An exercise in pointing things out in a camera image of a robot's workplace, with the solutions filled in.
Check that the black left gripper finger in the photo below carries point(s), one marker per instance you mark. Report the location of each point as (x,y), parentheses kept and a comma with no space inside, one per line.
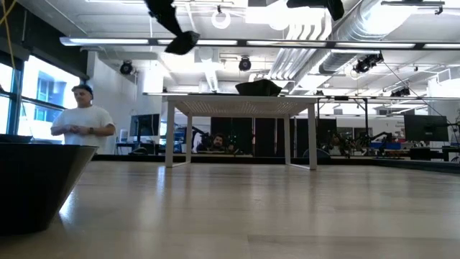
(158,11)
(170,12)

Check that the black wavy square mini plate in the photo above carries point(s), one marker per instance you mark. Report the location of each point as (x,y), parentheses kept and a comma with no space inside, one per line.
(258,89)
(36,187)

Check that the black background robot arm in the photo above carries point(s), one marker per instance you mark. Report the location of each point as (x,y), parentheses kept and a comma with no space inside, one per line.
(381,136)

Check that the long ceiling light bar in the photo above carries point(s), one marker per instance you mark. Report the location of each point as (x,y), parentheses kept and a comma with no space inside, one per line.
(108,41)

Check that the white perforated metal shelf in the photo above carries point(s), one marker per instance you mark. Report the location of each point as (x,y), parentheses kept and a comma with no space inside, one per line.
(237,106)

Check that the black computer monitor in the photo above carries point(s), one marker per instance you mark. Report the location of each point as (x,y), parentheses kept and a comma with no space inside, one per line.
(144,125)
(426,127)

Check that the person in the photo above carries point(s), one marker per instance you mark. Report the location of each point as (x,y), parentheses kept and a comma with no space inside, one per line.
(217,141)
(84,120)

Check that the dark cabinet panels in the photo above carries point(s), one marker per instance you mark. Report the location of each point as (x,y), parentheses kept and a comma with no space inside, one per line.
(266,136)

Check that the blue table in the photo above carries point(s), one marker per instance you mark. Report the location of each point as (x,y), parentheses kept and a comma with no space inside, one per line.
(386,146)

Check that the blue chair back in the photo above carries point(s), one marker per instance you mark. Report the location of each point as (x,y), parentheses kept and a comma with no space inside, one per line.
(318,154)

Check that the black box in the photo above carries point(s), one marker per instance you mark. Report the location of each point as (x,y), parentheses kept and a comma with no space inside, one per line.
(426,153)

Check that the silver ventilation duct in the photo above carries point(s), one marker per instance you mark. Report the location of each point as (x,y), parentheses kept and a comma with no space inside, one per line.
(363,21)

